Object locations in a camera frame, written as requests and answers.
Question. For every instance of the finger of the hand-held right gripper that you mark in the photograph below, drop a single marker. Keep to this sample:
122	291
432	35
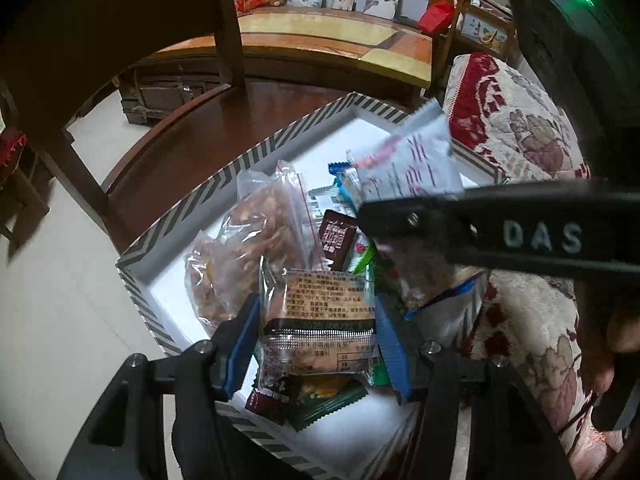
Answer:
415	220

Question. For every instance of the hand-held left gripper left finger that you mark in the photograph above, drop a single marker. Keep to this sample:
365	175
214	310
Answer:
242	345

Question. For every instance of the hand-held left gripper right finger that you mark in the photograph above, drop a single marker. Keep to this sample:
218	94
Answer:
395	355

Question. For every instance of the white red print snack packet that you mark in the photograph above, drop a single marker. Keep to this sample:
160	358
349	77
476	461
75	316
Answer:
415	160

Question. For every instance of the blue snack packet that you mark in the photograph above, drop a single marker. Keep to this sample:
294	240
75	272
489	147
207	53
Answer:
350	187

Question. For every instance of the grey striped cardboard box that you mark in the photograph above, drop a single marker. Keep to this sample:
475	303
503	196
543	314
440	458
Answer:
170	305

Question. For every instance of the clear pastry packet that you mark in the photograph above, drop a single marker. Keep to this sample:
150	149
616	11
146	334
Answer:
320	310

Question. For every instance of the dark green snack packet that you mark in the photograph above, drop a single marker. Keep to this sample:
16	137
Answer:
325	405

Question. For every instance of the person's right hand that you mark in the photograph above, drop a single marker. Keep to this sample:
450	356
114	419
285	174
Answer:
625	345

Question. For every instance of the dark red snack packet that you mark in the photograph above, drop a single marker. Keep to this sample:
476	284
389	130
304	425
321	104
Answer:
267	400

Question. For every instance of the light green snack packet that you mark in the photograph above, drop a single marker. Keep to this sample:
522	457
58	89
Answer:
362	257

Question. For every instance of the brown small snack packet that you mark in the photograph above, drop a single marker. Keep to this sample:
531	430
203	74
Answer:
337	235

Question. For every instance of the floral fleece blanket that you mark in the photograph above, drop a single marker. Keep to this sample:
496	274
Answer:
525	130

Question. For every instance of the zip bag of nuts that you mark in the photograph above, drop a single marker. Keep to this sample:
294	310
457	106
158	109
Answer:
260	225

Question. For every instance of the wooden rack painted panel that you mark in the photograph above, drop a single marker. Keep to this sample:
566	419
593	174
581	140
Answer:
480	30

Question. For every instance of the red paper bag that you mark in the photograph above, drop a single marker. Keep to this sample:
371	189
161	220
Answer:
436	17

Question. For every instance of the wooden coffee table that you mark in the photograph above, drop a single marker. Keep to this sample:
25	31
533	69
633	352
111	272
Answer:
325	35

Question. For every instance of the dark wooden chair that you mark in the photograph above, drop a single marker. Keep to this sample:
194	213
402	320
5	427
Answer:
200	130

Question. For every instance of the large photo print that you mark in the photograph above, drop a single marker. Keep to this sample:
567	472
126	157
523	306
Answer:
382	0

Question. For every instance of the red patterned cloth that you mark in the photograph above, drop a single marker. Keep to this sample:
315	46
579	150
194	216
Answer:
11	155

